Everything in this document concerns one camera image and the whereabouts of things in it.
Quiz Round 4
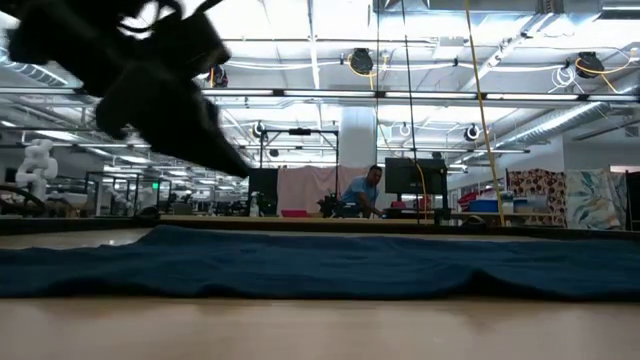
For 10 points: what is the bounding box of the blue storage bin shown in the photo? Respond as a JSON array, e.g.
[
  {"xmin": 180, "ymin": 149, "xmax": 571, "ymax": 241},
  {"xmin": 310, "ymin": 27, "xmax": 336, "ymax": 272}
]
[{"xmin": 468, "ymin": 198, "xmax": 501, "ymax": 214}]

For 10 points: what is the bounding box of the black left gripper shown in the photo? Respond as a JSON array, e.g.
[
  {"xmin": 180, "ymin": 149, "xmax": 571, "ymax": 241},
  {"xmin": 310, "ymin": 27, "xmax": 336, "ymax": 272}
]
[{"xmin": 94, "ymin": 9, "xmax": 251, "ymax": 179}]

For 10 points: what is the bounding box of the black hanging coiled cable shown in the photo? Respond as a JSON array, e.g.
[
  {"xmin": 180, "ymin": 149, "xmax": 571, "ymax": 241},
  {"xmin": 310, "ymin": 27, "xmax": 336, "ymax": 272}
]
[{"xmin": 401, "ymin": 0, "xmax": 420, "ymax": 226}]

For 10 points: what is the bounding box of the person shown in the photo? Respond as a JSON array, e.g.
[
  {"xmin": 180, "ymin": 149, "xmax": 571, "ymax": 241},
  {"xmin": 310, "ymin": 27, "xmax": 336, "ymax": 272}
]
[{"xmin": 341, "ymin": 164, "xmax": 386, "ymax": 219}]

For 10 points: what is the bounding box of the floral print fabric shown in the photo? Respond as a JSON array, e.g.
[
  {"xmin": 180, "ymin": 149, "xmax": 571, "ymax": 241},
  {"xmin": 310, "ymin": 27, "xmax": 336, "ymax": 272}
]
[{"xmin": 505, "ymin": 168, "xmax": 569, "ymax": 227}]

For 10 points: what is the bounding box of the black metal stand frame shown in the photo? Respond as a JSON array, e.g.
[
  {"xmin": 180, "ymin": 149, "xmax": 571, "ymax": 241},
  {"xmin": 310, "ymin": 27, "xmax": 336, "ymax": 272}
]
[{"xmin": 258, "ymin": 127, "xmax": 341, "ymax": 201}]

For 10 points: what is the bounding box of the leaf print fabric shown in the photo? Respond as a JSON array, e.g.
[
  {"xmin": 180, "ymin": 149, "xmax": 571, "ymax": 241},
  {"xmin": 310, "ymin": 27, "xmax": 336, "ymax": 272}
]
[{"xmin": 564, "ymin": 168, "xmax": 629, "ymax": 231}]

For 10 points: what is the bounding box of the pink hanging cloth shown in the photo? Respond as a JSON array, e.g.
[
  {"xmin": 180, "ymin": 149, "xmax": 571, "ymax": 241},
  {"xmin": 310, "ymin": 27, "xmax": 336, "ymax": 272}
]
[{"xmin": 276, "ymin": 164, "xmax": 371, "ymax": 216}]

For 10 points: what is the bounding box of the black computer monitor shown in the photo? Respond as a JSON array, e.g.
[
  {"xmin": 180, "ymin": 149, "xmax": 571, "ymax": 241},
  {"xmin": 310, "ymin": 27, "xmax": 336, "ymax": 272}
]
[
  {"xmin": 248, "ymin": 167, "xmax": 280, "ymax": 202},
  {"xmin": 383, "ymin": 157, "xmax": 450, "ymax": 197}
]

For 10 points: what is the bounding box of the white robot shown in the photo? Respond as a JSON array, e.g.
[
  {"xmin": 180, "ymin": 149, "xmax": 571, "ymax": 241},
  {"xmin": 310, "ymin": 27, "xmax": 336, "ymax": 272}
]
[{"xmin": 14, "ymin": 138, "xmax": 59, "ymax": 201}]

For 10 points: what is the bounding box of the thick yellow cable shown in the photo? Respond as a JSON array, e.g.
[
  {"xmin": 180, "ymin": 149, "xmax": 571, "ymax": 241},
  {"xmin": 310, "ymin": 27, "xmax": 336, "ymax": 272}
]
[{"xmin": 463, "ymin": 0, "xmax": 507, "ymax": 227}]

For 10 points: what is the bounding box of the black aluminium table frame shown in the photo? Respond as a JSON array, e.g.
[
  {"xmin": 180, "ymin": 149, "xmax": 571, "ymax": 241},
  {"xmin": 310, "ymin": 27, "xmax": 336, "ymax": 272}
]
[{"xmin": 0, "ymin": 214, "xmax": 640, "ymax": 241}]

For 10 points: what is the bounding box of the navy blue towel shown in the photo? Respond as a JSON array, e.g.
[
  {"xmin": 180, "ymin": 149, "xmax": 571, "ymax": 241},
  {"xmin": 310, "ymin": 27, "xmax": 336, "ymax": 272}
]
[{"xmin": 0, "ymin": 223, "xmax": 640, "ymax": 303}]

